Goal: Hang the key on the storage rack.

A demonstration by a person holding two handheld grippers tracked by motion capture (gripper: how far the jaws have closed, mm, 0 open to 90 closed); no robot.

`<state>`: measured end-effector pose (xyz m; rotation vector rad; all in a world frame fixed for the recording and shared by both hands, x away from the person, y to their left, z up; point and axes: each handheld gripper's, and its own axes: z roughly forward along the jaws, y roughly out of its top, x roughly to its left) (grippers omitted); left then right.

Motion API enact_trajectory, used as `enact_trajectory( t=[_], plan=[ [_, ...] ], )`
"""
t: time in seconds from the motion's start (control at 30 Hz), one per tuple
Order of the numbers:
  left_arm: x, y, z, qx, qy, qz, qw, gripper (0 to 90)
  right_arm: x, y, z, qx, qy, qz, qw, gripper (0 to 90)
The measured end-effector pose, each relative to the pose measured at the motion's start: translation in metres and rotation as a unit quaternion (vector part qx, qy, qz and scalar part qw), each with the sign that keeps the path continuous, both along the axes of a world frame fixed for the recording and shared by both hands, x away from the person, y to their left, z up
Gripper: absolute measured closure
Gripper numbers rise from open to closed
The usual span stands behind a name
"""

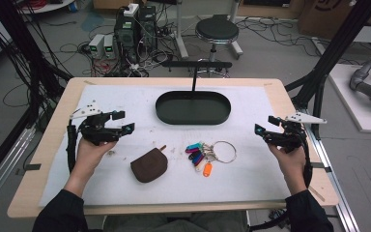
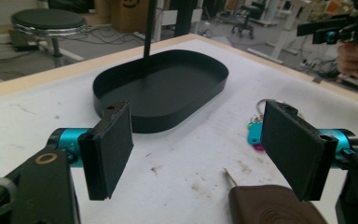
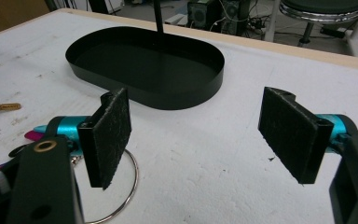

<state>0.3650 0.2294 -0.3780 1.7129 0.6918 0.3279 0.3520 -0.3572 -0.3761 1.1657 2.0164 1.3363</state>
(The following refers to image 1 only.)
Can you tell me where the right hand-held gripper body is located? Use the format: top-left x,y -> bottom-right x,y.
263,111 -> 328,154

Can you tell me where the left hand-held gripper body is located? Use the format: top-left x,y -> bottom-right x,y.
68,100 -> 125,147

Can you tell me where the brown zip pouch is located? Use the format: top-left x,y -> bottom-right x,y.
129,144 -> 169,184

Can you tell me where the key ring with coloured tags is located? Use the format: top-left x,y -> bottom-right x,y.
185,140 -> 238,178

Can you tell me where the black oval tray with rack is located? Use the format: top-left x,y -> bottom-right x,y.
155,60 -> 233,126

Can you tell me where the person's right hand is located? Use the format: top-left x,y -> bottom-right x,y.
268,143 -> 307,182

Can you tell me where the person's left hand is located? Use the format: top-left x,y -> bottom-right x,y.
73,137 -> 119,178

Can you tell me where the black tape strip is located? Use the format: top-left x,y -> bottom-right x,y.
23,163 -> 43,172
310,161 -> 333,173

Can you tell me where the grey power supply box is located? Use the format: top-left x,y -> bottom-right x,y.
88,33 -> 106,59
102,34 -> 117,60

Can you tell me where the white table mat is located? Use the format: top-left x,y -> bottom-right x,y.
38,84 -> 293,207

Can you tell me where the black computer tower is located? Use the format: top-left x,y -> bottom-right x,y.
137,5 -> 158,52
113,14 -> 140,64

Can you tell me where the white platform board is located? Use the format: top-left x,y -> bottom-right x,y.
328,63 -> 371,134

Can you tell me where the white metal table leg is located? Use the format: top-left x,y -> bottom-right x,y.
173,0 -> 189,61
227,0 -> 244,60

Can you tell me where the white power adapter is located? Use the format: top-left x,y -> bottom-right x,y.
123,3 -> 140,18

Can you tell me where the black round stool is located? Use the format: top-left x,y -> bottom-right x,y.
194,14 -> 244,63

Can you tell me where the cardboard box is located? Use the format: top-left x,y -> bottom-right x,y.
298,0 -> 371,41

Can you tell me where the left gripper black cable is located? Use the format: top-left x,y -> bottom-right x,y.
66,124 -> 79,174

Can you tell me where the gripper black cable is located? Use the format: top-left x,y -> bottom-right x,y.
247,136 -> 314,232
66,124 -> 79,174

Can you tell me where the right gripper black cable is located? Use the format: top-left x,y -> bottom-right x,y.
247,136 -> 314,232

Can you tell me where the aluminium rail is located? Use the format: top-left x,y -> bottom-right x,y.
0,125 -> 37,215
304,125 -> 361,232

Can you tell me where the black frame post with cables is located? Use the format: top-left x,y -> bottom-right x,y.
0,0 -> 72,130

